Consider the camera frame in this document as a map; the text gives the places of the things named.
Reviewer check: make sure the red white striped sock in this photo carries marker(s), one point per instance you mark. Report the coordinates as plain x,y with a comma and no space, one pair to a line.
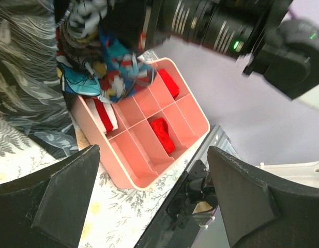
103,115

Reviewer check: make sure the red cloth front compartment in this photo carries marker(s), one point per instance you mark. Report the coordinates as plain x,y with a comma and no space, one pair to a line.
161,130

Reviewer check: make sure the dark leaf print shorts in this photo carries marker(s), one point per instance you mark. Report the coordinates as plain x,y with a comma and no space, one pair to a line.
31,97

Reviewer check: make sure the left gripper left finger pad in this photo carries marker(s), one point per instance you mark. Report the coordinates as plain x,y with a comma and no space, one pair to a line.
48,208

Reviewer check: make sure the colourful comic print shorts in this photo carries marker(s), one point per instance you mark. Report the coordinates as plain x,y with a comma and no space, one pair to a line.
92,62

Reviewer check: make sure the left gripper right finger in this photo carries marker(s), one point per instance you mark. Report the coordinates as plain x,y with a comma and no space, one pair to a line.
260,209

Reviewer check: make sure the pink divided organiser tray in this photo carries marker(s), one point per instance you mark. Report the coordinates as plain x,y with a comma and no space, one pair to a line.
133,155

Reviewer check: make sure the red folded cloth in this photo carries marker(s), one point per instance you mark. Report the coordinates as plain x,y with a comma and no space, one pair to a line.
171,85

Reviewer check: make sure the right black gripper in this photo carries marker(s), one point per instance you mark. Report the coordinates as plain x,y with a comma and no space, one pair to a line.
230,28

